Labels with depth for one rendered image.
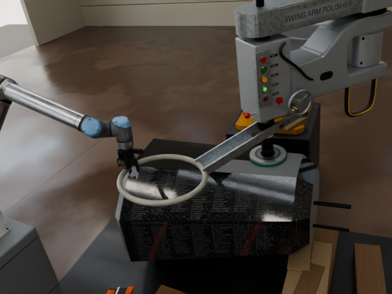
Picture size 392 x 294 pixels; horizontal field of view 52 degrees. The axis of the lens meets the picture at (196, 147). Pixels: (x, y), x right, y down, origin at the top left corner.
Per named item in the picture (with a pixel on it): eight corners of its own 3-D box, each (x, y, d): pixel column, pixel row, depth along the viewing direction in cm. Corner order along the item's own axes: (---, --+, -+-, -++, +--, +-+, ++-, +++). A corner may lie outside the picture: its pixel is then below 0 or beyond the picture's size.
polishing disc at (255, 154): (242, 157, 241) (242, 156, 240) (263, 142, 253) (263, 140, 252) (272, 168, 227) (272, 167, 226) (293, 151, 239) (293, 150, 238)
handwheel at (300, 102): (302, 106, 225) (302, 81, 218) (313, 112, 217) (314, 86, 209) (279, 114, 221) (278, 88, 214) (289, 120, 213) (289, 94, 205)
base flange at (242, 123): (251, 102, 335) (251, 96, 333) (312, 104, 316) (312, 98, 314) (234, 130, 297) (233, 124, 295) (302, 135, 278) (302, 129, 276)
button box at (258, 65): (269, 101, 211) (267, 48, 197) (272, 103, 209) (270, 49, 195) (256, 105, 209) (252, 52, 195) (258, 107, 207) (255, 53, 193)
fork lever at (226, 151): (292, 102, 243) (290, 96, 240) (312, 114, 227) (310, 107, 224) (195, 163, 234) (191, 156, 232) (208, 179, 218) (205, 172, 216)
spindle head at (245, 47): (294, 97, 243) (293, 21, 221) (317, 109, 225) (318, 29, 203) (240, 114, 233) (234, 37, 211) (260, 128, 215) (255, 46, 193)
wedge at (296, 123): (299, 117, 293) (299, 111, 290) (309, 122, 285) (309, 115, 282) (277, 126, 286) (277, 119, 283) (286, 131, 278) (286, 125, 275)
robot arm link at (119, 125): (112, 115, 219) (130, 114, 219) (116, 136, 225) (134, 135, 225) (109, 122, 211) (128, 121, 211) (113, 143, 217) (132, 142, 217)
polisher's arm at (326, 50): (361, 82, 257) (368, 2, 233) (389, 93, 239) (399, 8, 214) (261, 114, 238) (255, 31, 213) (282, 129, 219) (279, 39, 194)
